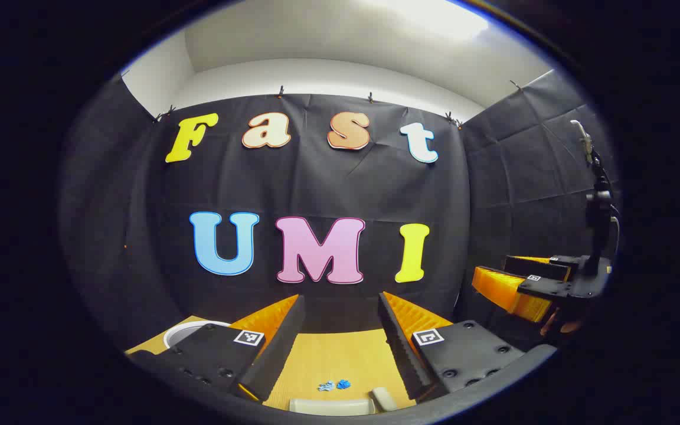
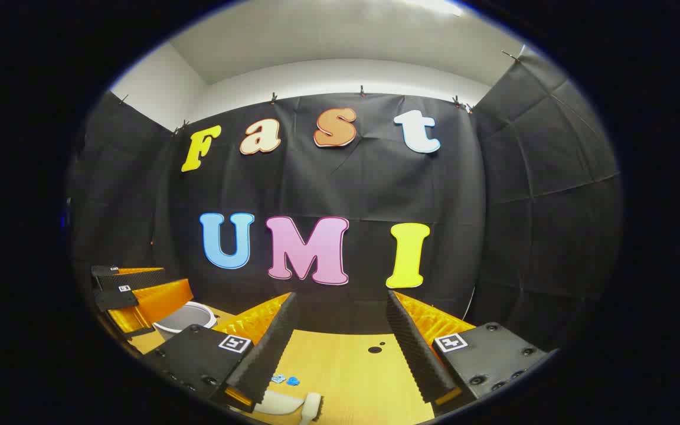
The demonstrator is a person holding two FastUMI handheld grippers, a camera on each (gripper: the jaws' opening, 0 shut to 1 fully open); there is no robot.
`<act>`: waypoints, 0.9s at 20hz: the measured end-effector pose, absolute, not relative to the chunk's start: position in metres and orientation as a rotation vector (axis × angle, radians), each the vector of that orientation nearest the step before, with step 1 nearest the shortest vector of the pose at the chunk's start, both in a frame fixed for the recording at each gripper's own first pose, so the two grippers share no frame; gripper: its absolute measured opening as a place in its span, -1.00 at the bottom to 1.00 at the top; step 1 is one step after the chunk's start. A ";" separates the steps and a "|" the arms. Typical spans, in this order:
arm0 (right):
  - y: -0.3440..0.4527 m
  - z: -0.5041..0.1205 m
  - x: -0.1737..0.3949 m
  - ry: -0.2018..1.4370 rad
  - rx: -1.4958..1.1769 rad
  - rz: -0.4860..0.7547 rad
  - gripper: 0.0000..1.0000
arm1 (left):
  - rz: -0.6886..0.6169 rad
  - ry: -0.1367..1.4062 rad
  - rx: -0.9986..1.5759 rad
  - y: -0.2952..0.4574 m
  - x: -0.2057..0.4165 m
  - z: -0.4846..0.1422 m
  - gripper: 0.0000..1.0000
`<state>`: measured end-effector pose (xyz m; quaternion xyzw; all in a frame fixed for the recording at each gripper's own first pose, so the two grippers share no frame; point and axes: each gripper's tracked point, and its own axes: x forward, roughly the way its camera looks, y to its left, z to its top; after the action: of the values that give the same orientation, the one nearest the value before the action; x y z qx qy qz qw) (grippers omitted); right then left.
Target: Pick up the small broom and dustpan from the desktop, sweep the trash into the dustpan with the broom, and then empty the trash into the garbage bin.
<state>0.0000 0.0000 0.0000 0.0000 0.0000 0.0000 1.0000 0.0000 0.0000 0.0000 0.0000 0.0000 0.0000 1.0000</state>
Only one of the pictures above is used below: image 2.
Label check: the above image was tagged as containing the grey plastic dustpan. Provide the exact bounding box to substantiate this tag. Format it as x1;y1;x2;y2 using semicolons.
228;390;306;416

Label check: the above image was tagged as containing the white garbage bin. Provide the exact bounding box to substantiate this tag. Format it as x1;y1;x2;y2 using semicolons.
152;301;218;342

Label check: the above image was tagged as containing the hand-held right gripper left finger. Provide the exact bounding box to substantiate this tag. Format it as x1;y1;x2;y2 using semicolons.
139;291;300;414

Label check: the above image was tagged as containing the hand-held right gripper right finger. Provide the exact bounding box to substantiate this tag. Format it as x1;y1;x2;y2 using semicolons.
384;289;553;417

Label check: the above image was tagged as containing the small grey broom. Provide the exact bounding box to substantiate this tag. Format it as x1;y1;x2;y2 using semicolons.
299;392;324;424

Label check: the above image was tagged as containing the wooden desktop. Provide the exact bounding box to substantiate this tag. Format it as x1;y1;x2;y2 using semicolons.
129;304;436;425

